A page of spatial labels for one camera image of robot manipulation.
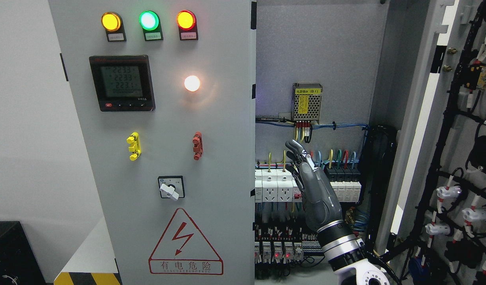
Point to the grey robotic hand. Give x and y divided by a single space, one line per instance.
320 201

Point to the grey cabinet door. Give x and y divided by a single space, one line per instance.
218 186
431 228

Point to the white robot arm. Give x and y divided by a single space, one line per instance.
346 257

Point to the red indicator light left door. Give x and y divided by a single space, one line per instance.
187 25

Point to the green indicator light left door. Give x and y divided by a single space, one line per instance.
151 25

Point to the yellow indicator light left door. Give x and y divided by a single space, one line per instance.
114 27

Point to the white socket breaker row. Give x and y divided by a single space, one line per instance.
278 185

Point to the lower relay and breaker row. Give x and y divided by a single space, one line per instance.
284 242

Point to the metal mesh power supply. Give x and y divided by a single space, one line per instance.
306 101

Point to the red terminal connector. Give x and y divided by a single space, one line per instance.
197 145

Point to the red electric hazard warning sticker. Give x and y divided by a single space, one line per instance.
184 249

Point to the white indicator light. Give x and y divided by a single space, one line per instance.
192 83

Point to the yellow terminal connector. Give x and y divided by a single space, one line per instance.
134 146

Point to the black digital power meter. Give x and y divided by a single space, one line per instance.
123 83

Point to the white rotary selector switch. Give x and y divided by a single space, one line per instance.
171 187

